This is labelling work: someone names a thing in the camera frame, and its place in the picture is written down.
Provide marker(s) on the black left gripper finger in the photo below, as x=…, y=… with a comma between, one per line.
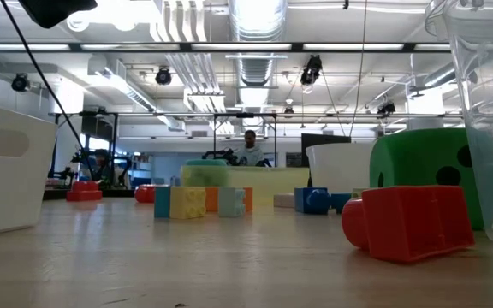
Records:
x=54, y=10

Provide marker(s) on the red two-stud toy block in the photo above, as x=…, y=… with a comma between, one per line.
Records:
x=84, y=191

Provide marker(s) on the teal foam die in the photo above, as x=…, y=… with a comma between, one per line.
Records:
x=206, y=171

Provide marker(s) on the green foam die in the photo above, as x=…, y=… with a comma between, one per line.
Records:
x=413, y=158

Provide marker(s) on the black ceiling spotlight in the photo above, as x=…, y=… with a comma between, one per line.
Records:
x=19, y=82
x=385, y=108
x=163, y=76
x=310, y=68

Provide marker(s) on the black overhead rig beam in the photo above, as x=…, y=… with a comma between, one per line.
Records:
x=144, y=47

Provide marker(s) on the white rectangular plastic bin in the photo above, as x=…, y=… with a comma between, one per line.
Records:
x=11, y=192

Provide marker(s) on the small teal toy block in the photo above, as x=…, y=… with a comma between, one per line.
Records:
x=162, y=202

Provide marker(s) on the small yellow toy block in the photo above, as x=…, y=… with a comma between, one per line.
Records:
x=188, y=203

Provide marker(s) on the orange arched toy block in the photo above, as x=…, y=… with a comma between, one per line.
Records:
x=211, y=199

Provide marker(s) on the small mint toy block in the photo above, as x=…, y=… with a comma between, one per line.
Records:
x=231, y=202

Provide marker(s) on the translucent yellow plastic bin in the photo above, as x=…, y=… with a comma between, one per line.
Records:
x=272, y=184

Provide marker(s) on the white peach card box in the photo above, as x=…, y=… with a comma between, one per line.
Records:
x=283, y=200

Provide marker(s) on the blue toy block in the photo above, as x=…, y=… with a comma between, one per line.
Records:
x=310, y=200

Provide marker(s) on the white round plastic bucket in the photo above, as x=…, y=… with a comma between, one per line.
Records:
x=340, y=167

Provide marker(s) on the turquoise toy block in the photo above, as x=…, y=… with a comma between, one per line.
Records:
x=340, y=202

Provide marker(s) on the olive green toy block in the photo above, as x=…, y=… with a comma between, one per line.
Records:
x=360, y=192

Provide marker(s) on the large red toy block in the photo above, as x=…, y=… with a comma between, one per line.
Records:
x=413, y=222

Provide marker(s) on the clear plastic bin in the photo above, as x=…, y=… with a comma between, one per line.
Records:
x=486, y=128

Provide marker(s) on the background black rig frame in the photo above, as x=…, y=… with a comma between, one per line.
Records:
x=245, y=115
x=114, y=141

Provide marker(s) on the silver ventilation duct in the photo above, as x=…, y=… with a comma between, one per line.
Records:
x=255, y=25

